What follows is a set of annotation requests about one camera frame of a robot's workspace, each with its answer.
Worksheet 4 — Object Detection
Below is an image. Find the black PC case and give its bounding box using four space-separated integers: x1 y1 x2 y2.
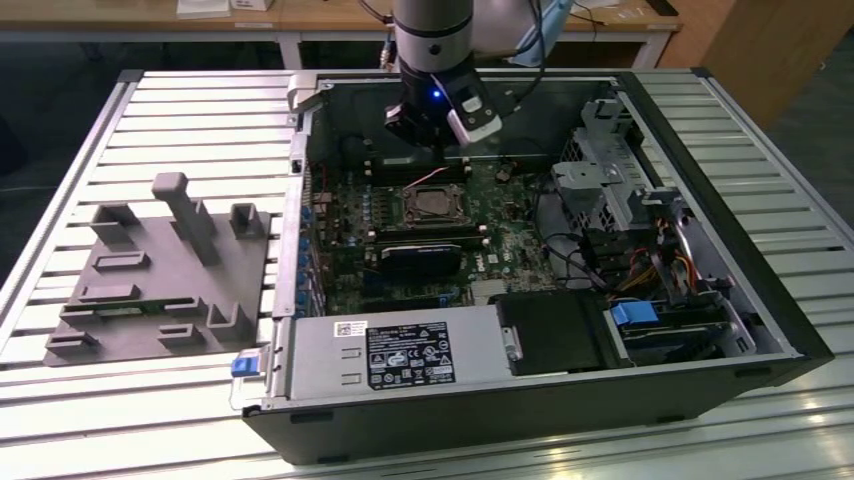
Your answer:
239 68 836 466

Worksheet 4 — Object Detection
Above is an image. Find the blue disk carrier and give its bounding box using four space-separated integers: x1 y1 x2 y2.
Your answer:
607 299 662 329

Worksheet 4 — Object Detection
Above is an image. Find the silver chipset heatsink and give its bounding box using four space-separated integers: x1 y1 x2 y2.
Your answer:
469 279 509 301

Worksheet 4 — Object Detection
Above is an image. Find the CPU socket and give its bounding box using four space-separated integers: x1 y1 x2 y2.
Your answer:
391 183 471 227

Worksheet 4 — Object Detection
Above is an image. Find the black graphics card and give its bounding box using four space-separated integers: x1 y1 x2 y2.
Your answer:
377 242 464 278

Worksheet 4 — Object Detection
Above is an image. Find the yellow power wire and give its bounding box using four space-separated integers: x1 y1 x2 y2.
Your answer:
616 262 668 294

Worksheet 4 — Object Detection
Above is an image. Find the grey parts rack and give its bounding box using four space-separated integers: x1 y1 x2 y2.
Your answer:
40 172 275 369

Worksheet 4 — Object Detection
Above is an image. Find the metal socket cover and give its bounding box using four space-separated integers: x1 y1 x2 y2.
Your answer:
397 185 467 225

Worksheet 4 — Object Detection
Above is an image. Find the black RAM slot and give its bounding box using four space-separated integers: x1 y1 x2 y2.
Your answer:
376 238 487 248
369 154 472 163
373 229 484 237
369 164 472 174
373 225 483 233
369 170 473 180
369 159 472 168

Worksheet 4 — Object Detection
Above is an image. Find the silver CPU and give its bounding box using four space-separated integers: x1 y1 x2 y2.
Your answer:
409 192 449 215

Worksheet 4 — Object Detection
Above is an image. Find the wooden cabinet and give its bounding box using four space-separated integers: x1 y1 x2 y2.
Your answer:
656 0 854 129

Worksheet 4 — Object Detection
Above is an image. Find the pale blue teach pendant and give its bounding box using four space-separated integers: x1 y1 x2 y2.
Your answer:
512 0 576 66

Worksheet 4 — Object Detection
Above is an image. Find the wooden desk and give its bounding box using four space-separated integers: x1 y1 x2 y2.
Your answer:
0 0 683 71

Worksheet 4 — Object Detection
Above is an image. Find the hard disk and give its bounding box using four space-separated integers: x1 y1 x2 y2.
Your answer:
603 299 735 366

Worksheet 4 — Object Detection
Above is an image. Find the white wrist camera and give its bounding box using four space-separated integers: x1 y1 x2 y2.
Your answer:
443 85 504 148

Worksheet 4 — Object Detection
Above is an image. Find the blue plastic latch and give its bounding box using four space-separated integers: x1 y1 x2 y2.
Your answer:
229 351 263 380

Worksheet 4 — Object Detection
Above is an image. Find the black drive bay box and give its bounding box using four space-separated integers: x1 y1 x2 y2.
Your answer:
496 294 612 376

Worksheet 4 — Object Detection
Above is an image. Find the green motherboard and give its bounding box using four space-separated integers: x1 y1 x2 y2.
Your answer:
309 164 575 316

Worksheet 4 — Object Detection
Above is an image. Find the metal drive cage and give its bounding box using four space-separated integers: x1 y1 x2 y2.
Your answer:
549 99 668 234

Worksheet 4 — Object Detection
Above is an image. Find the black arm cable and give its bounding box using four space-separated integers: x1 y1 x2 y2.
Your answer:
492 0 555 119

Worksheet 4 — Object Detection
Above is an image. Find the orange power wire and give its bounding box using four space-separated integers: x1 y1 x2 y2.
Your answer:
670 252 702 296

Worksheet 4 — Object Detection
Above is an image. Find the grey power supply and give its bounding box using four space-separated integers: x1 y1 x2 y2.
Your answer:
263 304 521 401

